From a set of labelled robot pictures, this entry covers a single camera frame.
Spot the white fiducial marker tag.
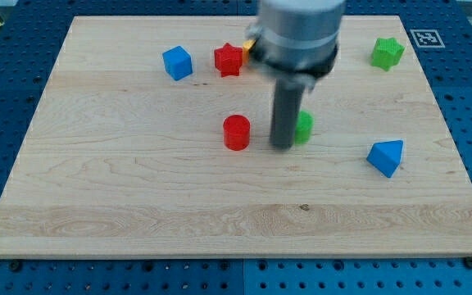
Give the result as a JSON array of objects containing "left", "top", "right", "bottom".
[{"left": 411, "top": 29, "right": 445, "bottom": 48}]

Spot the orange block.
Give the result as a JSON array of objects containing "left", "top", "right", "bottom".
[{"left": 242, "top": 39, "right": 256, "bottom": 64}]

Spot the blue cube block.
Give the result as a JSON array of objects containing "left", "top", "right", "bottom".
[{"left": 162, "top": 46, "right": 193, "bottom": 80}]

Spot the green cylinder block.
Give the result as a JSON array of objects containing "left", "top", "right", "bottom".
[{"left": 294, "top": 111, "right": 314, "bottom": 145}]

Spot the red star block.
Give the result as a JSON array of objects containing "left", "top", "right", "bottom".
[{"left": 214, "top": 43, "right": 243, "bottom": 77}]

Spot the light wooden board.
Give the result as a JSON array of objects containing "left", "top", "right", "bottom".
[{"left": 0, "top": 16, "right": 472, "bottom": 260}]

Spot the red cylinder block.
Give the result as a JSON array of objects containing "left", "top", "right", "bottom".
[{"left": 223, "top": 115, "right": 251, "bottom": 151}]

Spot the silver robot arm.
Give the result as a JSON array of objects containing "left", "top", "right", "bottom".
[{"left": 246, "top": 0, "right": 346, "bottom": 151}]

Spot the green star block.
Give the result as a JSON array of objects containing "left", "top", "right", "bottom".
[{"left": 370, "top": 38, "right": 405, "bottom": 71}]

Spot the blue triangular prism block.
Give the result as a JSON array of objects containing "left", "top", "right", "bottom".
[{"left": 366, "top": 140, "right": 404, "bottom": 178}]

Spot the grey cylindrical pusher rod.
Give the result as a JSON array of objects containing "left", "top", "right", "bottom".
[{"left": 270, "top": 79, "right": 305, "bottom": 149}]

